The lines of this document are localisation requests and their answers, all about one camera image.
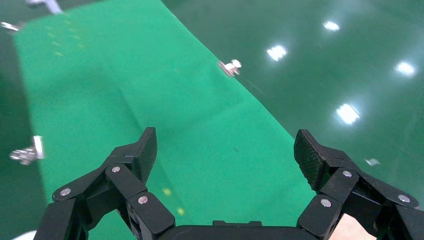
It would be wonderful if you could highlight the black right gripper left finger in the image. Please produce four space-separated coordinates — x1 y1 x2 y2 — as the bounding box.
33 127 176 240

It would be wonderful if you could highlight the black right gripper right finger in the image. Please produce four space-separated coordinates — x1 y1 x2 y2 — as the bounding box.
293 129 424 240

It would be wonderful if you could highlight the silver binder clip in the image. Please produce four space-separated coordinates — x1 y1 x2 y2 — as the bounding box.
218 58 243 78
9 135 46 166
0 21 21 33

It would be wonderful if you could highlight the green tablecloth with yellow marks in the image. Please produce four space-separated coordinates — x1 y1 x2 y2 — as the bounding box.
13 0 317 240

